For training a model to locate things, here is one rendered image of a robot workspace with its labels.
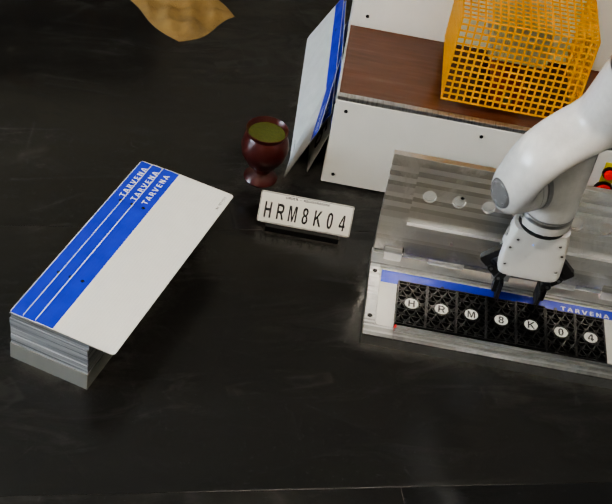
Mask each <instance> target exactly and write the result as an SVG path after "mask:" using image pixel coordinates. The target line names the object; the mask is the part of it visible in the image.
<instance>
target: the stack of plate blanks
mask: <svg viewBox="0 0 612 504"><path fill-rule="evenodd" d="M151 165H152V164H150V163H147V162H145V161H141V162H139V164H138V165H137V166H136V167H135V168H134V169H133V170H132V172H131V173H130V174H129V175H128V176H127V177H126V178H125V180H124V181H123V182H122V183H121V184H120V185H119V186H118V188H117V189H116V190H115V191H114V192H113V193H112V194H111V196H110V197H109V198H108V199H107V200H106V201H105V202H104V204H103V205H102V206H101V207H100V208H99V209H98V210H97V212H96V213H95V214H94V215H93V216H92V217H91V218H90V220H89V221H88V222H87V223H86V224H85V225H84V226H83V228H82V229H81V230H80V231H79V232H78V233H77V234H76V236H75V237H74V238H73V239H72V240H71V241H70V243H69V244H68V245H67V246H66V247H65V248H64V249H63V251H62V252H61V253H60V254H59V255H58V256H57V257H56V259H55V260H54V261H53V262H52V263H51V264H50V265H49V267H48V268H47V269H46V270H45V271H44V272H43V273H42V275H41V276H40V277H39V278H38V279H37V280H36V281H35V283H34V284H33V285H32V286H31V287H30V288H29V289H28V291H27V292H26V293H25V294H24V295H23V296H22V297H21V299H20V300H19V301H18V302H17V303H16V304H15V305H14V307H13V308H12V309H11V311H10V312H9V313H11V316H10V326H11V342H10V356H11V357H13V358H15V359H17V360H19V361H22V362H24V363H26V364H29V365H31V366H33V367H36V368H38V369H40V370H43V371H45V372H47V373H49V374H52V375H54V376H56V377H59V378H61V379H63V380H66V381H68V382H70V383H73V384H75V385H77V386H79V387H82V388H84V389H86V390H87V389H88V388H89V387H90V385H91V384H92V383H93V381H94V380H95V379H96V377H97V376H98V375H99V373H100V372H101V371H102V369H103V368H104V367H105V365H106V364H107V363H108V361H109V360H110V359H111V357H112V356H113V355H110V354H108V353H105V352H103V351H101V350H97V349H95V348H92V347H90V346H88V345H85V344H83V343H81V342H78V341H76V340H74V339H71V338H69V337H67V336H64V335H62V334H60V333H57V332H55V331H53V330H50V329H48V328H46V327H43V326H41V325H38V324H36V323H34V322H31V321H29V320H27V319H25V318H23V314H24V313H25V312H26V310H27V309H28V308H29V307H30V306H31V305H32V303H33V302H34V301H35V300H36V299H37V298H38V296H39V295H40V294H41V293H42V292H43V291H44V289H45V288H46V287H47V286H48V285H49V284H50V282H51V281H52V280H53V279H54V278H55V277H56V275H57V274H58V273H59V272H60V271H61V270H62V268H63V267H64V266H65V265H66V264H67V263H68V262H69V260H70V259H71V258H72V257H73V256H74V255H75V253H76V252H77V251H78V250H79V249H80V248H81V246H82V245H83V244H84V243H85V242H86V241H87V239H88V238H89V237H90V236H91V235H92V234H93V232H94V231H95V230H96V229H97V228H98V227H99V225H100V224H101V223H102V222H103V221H104V220H105V218H106V217H107V216H108V215H109V214H110V213H111V211H112V210H113V209H114V208H115V207H116V206H117V205H118V203H119V202H120V201H121V200H122V199H123V198H124V196H125V195H126V194H127V193H128V192H129V191H130V189H131V188H132V187H133V186H134V185H135V184H136V182H137V181H138V180H139V179H140V178H141V177H142V175H143V174H144V173H145V172H146V171H147V170H148V168H149V167H150V166H151Z"/></svg>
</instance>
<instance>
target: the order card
mask: <svg viewBox="0 0 612 504"><path fill-rule="evenodd" d="M354 209H355V208H354V207H353V206H347V205H342V204H337V203H331V202H326V201H321V200H315V199H310V198H304V197H299V196H294V195H288V194H283V193H278V192H272V191H267V190H262V193H261V198H260V204H259V210H258V215H257V220H258V221H262V222H267V223H272V224H278V225H283V226H289V227H294V228H299V229H305V230H310V231H315V232H321V233H326V234H332V235H337V236H342V237H349V234H350V229H351V224H352V219H353V214H354Z"/></svg>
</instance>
